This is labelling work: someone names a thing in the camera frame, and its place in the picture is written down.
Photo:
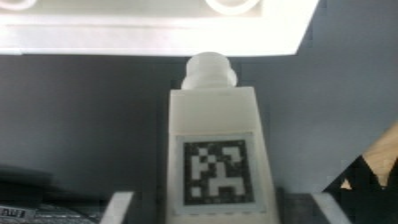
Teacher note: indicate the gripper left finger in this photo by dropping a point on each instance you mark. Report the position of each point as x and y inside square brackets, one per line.
[118, 208]

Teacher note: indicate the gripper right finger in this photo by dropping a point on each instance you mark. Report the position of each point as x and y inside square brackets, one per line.
[329, 208]

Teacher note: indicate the white leg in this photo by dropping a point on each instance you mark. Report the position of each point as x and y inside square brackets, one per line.
[219, 181]

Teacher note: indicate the white square tabletop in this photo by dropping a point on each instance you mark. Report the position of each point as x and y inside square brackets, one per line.
[153, 27]

